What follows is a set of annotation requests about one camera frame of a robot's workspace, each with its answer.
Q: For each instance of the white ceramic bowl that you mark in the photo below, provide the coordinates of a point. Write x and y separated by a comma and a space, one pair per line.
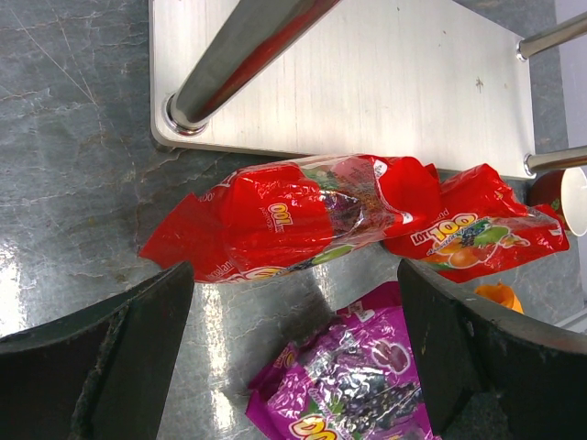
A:
565, 192

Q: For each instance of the red candy bag left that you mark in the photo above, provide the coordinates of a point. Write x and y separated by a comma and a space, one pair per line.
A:
276, 218

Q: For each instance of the orange candy bag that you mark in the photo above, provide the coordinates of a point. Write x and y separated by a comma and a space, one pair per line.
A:
501, 294

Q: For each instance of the red candy bag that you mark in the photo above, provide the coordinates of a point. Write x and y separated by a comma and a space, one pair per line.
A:
482, 230
276, 218

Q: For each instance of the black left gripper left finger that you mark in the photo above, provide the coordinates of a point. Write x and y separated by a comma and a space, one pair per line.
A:
103, 372

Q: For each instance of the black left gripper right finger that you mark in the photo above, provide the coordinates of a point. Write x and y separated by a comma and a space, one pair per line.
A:
465, 345

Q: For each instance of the white two-tier wooden shelf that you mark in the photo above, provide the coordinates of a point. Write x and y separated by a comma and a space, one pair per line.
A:
428, 79

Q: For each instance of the purple candy bag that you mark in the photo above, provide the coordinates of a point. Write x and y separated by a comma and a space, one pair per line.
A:
356, 378

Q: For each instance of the red candy bag right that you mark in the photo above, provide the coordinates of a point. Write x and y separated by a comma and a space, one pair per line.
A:
482, 230

